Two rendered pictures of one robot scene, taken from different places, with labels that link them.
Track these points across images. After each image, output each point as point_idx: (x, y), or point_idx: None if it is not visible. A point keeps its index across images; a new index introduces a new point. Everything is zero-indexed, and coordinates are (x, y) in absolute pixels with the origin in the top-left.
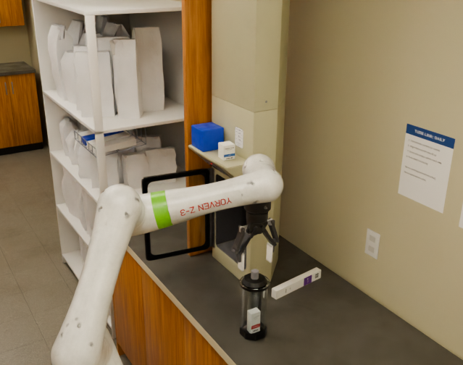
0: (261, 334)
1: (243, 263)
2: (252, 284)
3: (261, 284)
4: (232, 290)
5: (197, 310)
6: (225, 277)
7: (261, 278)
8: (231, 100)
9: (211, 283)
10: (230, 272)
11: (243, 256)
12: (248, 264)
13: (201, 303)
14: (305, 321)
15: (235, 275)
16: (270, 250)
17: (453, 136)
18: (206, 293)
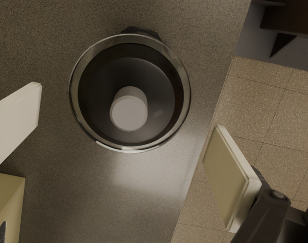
0: (141, 28)
1: (235, 147)
2: (171, 75)
3: (141, 51)
4: (60, 196)
5: (167, 193)
6: (39, 236)
7: (110, 77)
8: None
9: (80, 238)
10: (20, 241)
11: (255, 174)
12: None
13: (146, 203)
14: None
15: (19, 227)
16: (7, 114)
17: None
18: (113, 221)
